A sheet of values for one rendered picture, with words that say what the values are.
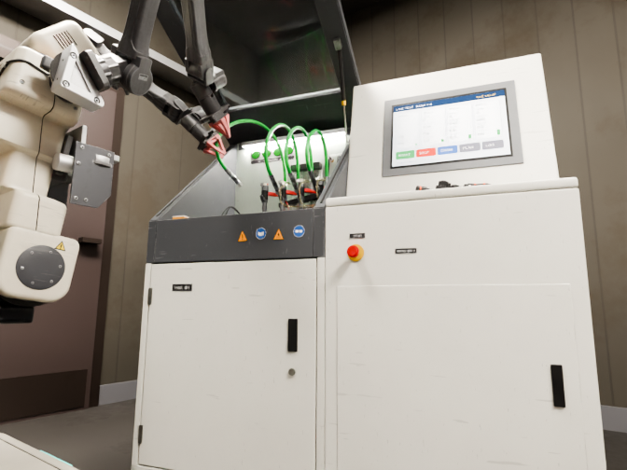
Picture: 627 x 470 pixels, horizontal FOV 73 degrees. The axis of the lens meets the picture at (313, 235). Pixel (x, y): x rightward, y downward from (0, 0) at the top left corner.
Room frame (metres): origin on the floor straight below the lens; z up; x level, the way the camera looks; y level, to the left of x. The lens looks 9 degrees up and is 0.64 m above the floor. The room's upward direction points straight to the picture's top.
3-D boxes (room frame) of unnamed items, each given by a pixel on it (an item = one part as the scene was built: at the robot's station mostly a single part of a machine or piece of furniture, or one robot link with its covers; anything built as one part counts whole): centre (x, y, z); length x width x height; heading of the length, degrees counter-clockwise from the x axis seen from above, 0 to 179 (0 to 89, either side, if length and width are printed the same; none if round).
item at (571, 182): (1.29, -0.40, 0.96); 0.70 x 0.22 x 0.03; 69
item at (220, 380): (1.44, 0.29, 0.44); 0.65 x 0.02 x 0.68; 69
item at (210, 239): (1.46, 0.28, 0.87); 0.62 x 0.04 x 0.16; 69
